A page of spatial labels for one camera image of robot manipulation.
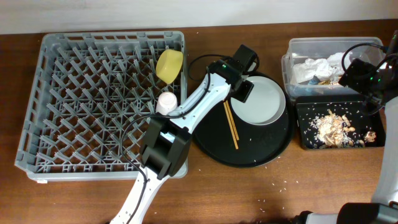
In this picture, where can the clear plastic waste bin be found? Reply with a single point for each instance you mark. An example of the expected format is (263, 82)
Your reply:
(317, 47)

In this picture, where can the grey plastic dishwasher rack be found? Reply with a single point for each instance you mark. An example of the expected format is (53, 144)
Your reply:
(90, 103)

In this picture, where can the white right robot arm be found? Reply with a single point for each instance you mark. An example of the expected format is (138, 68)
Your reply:
(378, 84)

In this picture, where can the wooden chopstick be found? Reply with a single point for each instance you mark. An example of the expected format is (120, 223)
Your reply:
(230, 126)
(232, 120)

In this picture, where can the black rectangular bin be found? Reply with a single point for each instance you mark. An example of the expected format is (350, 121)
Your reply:
(350, 105)

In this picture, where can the gold foil wrapper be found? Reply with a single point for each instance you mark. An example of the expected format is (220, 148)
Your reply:
(329, 82)

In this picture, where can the food scraps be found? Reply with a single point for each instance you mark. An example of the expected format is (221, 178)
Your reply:
(334, 131)

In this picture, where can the crumpled white paper waste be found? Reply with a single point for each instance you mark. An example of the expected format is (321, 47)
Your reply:
(325, 69)

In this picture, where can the yellow bowl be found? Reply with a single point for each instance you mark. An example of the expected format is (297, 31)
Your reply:
(169, 65)

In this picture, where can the pink cup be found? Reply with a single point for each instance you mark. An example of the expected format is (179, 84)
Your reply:
(166, 103)

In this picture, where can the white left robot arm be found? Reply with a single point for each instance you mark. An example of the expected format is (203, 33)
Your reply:
(168, 137)

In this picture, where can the round black tray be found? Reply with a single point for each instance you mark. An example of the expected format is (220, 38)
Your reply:
(257, 144)

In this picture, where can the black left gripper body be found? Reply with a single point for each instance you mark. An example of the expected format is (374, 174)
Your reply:
(243, 89)

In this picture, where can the white plate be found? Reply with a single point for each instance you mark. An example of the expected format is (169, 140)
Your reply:
(264, 105)

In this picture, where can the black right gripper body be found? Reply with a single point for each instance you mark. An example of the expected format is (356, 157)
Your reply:
(376, 99)

